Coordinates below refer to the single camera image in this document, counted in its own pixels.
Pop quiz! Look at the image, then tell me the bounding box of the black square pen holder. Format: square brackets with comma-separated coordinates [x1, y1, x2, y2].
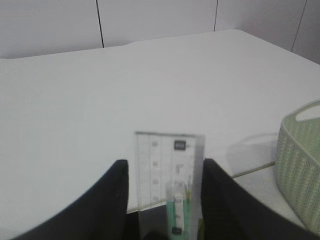
[122, 204, 169, 240]

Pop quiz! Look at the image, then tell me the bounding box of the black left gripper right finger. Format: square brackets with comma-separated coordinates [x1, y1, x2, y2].
[200, 158, 320, 240]

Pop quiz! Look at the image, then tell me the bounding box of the grey-green woven plastic basket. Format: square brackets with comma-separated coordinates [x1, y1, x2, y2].
[275, 100, 320, 235]

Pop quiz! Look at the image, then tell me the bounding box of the mint green pen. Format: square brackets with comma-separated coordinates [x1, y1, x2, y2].
[165, 180, 190, 240]

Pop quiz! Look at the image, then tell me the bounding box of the clear plastic ruler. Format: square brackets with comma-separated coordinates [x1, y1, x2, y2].
[134, 131, 205, 240]

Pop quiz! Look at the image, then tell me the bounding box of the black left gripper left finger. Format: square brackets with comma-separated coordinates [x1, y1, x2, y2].
[16, 159, 129, 240]

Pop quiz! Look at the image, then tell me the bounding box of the yellow utility knife pen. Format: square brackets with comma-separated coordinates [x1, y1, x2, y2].
[184, 175, 205, 240]

